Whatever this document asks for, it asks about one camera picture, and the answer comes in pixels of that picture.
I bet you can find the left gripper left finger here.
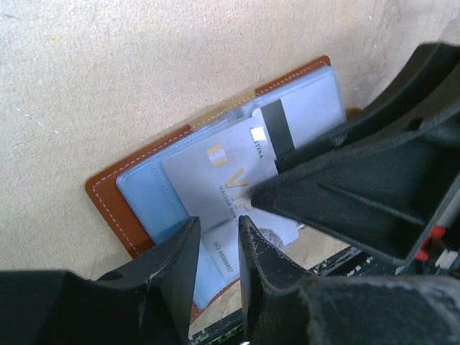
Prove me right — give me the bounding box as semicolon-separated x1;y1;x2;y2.
1;217;201;344

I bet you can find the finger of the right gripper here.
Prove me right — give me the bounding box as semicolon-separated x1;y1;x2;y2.
276;42;459;173
251;121;459;265

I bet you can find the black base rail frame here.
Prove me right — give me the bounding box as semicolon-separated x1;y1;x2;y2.
190;247;460;345

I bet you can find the brown leather card holder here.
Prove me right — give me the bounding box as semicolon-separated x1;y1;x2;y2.
86;56;344;318

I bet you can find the white stripe card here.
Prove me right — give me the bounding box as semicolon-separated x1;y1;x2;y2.
252;100;346;159

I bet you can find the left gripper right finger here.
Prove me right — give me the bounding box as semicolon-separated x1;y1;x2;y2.
239;214;460;345

